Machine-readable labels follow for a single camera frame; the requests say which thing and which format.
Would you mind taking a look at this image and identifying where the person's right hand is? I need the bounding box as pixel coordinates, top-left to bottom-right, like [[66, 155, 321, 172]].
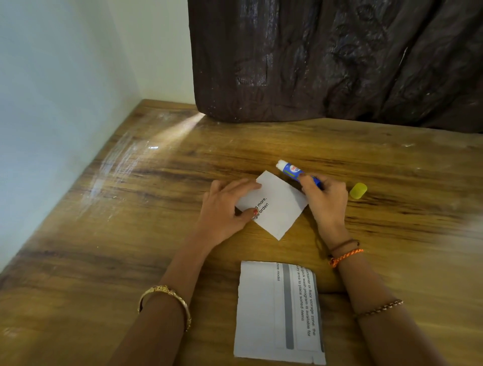
[[298, 174, 349, 238]]

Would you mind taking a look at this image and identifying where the person's left hand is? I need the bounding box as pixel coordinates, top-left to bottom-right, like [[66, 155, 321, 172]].
[[197, 178, 262, 246]]

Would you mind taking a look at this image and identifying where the blue and white glue stick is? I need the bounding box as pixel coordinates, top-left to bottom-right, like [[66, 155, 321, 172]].
[[276, 159, 324, 190]]

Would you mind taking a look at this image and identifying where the person's left forearm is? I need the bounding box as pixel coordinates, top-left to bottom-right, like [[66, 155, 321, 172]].
[[107, 226, 223, 366]]

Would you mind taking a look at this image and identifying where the person's right forearm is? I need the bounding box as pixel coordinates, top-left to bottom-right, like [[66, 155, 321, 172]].
[[321, 225, 450, 366]]

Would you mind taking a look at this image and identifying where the white printed paper sheet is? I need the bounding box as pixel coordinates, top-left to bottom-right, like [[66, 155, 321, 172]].
[[233, 260, 327, 365]]

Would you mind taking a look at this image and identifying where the gold bangle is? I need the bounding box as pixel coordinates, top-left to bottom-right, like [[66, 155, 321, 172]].
[[137, 285, 192, 332]]

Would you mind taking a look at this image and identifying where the dark brown curtain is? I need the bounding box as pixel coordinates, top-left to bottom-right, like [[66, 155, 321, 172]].
[[187, 0, 483, 134]]

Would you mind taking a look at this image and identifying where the brown thread bracelet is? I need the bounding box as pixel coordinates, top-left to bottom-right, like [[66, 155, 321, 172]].
[[329, 239, 360, 254]]

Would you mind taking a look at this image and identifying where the orange braided bracelet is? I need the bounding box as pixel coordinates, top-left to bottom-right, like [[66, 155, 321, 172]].
[[329, 248, 365, 268]]

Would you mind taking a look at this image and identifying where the gold chain bracelet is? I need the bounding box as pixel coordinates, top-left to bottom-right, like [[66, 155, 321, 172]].
[[353, 299, 404, 320]]

